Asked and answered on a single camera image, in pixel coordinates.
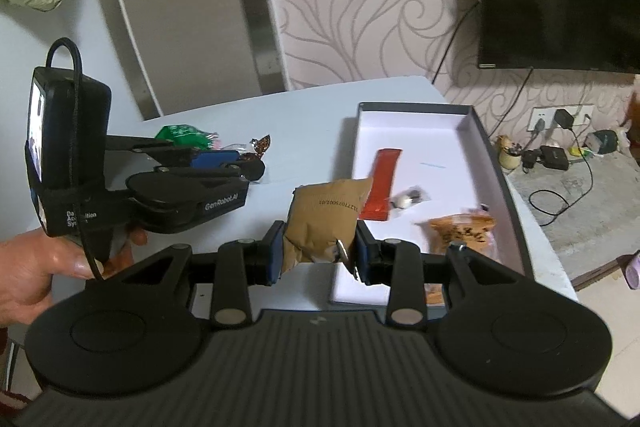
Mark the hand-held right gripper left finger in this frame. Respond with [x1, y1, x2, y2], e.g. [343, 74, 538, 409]
[85, 221, 287, 328]

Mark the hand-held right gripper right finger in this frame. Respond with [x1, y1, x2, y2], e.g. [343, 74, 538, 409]
[356, 224, 556, 327]

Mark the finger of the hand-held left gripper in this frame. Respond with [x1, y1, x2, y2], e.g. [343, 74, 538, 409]
[132, 142, 241, 168]
[154, 159, 266, 182]

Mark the brown shiny candy wrapper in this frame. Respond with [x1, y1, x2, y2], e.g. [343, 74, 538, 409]
[247, 134, 272, 158]

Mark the large green snack bag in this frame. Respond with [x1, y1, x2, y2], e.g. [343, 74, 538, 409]
[154, 124, 221, 150]

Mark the brown paper snack packet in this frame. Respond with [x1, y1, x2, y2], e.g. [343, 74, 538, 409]
[281, 177, 375, 273]

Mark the red-orange snack packet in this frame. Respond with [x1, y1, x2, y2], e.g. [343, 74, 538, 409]
[360, 148, 403, 222]

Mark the dark grey box white inside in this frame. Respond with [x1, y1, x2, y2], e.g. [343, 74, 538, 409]
[330, 102, 532, 308]

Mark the person's left hand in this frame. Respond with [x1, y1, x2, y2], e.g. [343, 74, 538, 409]
[0, 227, 148, 325]

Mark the beige figurine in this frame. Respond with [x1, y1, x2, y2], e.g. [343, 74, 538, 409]
[495, 136, 523, 170]

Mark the black router box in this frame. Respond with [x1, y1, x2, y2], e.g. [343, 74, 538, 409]
[539, 146, 571, 171]

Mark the grey stone cabinet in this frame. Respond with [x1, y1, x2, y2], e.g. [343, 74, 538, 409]
[500, 139, 640, 293]

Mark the dark grey device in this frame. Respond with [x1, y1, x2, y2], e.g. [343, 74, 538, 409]
[585, 129, 621, 155]

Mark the light purple object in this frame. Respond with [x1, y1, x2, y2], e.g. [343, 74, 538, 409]
[616, 249, 640, 292]

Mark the reddish-brown object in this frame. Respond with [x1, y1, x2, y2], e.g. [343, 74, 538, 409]
[620, 89, 640, 142]

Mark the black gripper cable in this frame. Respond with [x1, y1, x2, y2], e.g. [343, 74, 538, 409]
[46, 38, 106, 280]

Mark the black looped cable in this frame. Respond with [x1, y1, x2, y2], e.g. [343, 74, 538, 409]
[527, 127, 596, 228]

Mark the white wall outlet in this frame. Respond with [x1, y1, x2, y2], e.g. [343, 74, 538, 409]
[527, 104, 595, 132]

